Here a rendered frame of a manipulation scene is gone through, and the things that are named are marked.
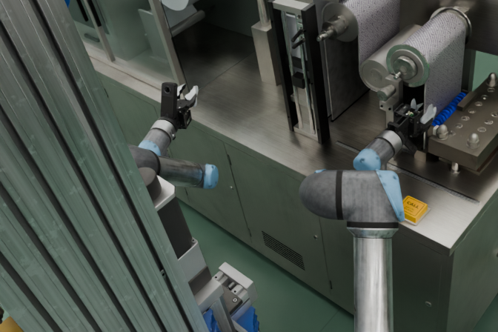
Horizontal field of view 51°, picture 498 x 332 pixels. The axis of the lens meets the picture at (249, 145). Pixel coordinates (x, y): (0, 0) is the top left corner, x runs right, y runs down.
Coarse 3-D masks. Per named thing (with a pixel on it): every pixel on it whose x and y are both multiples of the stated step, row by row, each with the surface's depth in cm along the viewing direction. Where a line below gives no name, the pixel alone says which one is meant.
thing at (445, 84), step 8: (464, 48) 172; (456, 56) 170; (448, 64) 167; (456, 64) 172; (440, 72) 165; (448, 72) 169; (456, 72) 174; (432, 80) 163; (440, 80) 167; (448, 80) 172; (456, 80) 177; (432, 88) 165; (440, 88) 169; (448, 88) 174; (456, 88) 179; (424, 96) 164; (432, 96) 167; (440, 96) 172; (448, 96) 177; (424, 104) 166; (440, 104) 174; (424, 112) 168; (440, 112) 176
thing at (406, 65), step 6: (396, 60) 160; (402, 60) 158; (408, 60) 157; (396, 66) 161; (402, 66) 160; (408, 66) 158; (414, 66) 158; (396, 72) 163; (402, 72) 162; (408, 72) 159; (414, 72) 158; (402, 78) 162; (408, 78) 161
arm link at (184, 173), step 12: (144, 156) 125; (156, 156) 130; (156, 168) 128; (168, 168) 136; (180, 168) 142; (192, 168) 149; (204, 168) 157; (216, 168) 160; (168, 180) 138; (180, 180) 144; (192, 180) 150; (204, 180) 156; (216, 180) 160
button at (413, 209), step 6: (408, 198) 164; (408, 204) 162; (414, 204) 162; (420, 204) 161; (426, 204) 161; (408, 210) 160; (414, 210) 160; (420, 210) 159; (408, 216) 159; (414, 216) 158; (420, 216) 160; (414, 222) 159
